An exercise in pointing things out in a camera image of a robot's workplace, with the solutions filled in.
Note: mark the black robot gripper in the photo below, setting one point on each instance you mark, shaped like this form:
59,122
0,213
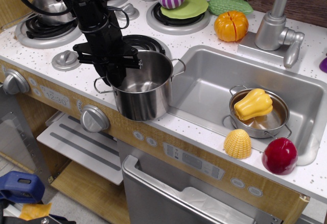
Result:
105,48

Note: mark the tall stainless steel pot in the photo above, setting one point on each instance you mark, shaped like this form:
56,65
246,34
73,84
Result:
145,93

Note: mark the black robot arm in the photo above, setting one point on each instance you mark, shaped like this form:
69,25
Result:
83,8

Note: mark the front stove burner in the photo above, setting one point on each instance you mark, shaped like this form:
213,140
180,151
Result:
142,42

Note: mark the back right stove burner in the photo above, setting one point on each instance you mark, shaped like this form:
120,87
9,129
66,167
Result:
157,21

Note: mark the back left stove burner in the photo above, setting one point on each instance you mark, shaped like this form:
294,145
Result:
35,34

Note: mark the small steel pot in sink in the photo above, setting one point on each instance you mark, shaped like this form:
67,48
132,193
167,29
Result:
261,126

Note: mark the silver countertop knob front left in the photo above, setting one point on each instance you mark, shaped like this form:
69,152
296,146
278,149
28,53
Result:
65,61

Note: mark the silver oven knob right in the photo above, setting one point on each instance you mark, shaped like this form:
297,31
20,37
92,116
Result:
93,120

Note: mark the silver oven knob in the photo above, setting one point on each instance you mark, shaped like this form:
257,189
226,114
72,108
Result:
93,120
15,83

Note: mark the white oven rack shelf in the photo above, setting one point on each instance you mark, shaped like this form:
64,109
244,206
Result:
98,152

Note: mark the silver oven knob left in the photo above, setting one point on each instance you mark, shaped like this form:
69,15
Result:
15,83

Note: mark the dishwasher control panel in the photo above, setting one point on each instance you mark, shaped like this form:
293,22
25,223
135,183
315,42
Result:
193,161

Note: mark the green plastic plate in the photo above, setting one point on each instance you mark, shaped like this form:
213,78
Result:
188,9

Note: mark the open silver oven door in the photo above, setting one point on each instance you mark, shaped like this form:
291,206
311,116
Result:
19,149

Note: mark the green bitter gourd toy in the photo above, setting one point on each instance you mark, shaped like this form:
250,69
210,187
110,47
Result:
218,7

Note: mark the orange pumpkin toy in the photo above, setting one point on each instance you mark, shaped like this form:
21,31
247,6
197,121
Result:
231,26

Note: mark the silver dishwasher door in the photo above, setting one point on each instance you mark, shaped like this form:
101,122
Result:
150,200

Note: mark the blue clamp tool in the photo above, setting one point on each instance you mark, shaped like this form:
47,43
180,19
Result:
21,187

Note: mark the yellow corn toy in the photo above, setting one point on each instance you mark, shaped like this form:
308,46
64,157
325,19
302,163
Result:
237,144

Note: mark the yellow squash toy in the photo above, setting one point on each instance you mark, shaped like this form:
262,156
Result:
256,103

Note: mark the yellow cloth on floor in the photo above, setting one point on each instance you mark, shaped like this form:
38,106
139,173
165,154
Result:
34,211

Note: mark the silver toy faucet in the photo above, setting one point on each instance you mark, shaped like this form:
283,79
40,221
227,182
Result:
273,41

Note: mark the red apple toy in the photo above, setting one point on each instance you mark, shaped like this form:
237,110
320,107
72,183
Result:
280,156

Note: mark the purple toy at right edge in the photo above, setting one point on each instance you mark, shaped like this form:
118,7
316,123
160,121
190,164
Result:
323,65

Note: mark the steel saucepan with long handle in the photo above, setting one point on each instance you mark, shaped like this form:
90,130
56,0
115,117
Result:
50,6

